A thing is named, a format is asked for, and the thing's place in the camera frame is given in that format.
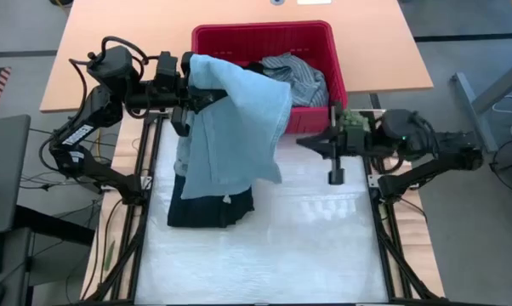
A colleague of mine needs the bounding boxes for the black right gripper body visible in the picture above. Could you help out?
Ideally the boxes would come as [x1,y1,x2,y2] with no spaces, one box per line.
[327,100,384,186]

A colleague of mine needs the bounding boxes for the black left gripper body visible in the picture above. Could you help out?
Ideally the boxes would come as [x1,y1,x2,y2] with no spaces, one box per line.
[155,50,197,138]

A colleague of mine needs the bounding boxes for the light blue jeans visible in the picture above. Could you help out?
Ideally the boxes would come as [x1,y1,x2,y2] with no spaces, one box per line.
[174,54,293,201]

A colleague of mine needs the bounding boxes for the dark navy jeans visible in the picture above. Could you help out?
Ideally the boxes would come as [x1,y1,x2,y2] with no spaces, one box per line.
[167,173,255,229]

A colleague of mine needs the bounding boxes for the red plastic laundry bin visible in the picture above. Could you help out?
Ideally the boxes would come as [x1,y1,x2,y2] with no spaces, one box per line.
[191,20,350,135]

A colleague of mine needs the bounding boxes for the green artificial plant in pot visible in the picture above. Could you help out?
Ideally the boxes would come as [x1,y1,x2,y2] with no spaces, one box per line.
[338,109,372,133]

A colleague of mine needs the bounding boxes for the blue striped shirt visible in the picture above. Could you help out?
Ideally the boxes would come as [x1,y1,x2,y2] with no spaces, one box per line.
[259,51,330,109]

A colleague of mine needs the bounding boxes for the light wooden desk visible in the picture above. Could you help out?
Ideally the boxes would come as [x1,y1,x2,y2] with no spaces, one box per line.
[39,0,435,114]

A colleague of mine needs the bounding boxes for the grey metal table leg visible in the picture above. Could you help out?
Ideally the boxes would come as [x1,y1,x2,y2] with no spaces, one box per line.
[451,54,512,153]

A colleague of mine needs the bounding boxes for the black round floor object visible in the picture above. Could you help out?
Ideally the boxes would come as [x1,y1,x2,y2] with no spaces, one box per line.
[489,139,512,213]

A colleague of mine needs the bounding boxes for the green strip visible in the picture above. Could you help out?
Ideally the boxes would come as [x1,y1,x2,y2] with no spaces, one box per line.
[104,240,117,273]

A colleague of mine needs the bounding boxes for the grey side desk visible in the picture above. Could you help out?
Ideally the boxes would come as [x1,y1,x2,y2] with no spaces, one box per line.
[0,113,31,237]

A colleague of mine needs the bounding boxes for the black aluminium table frame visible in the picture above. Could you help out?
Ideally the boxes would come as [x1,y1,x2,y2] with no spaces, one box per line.
[79,110,447,306]

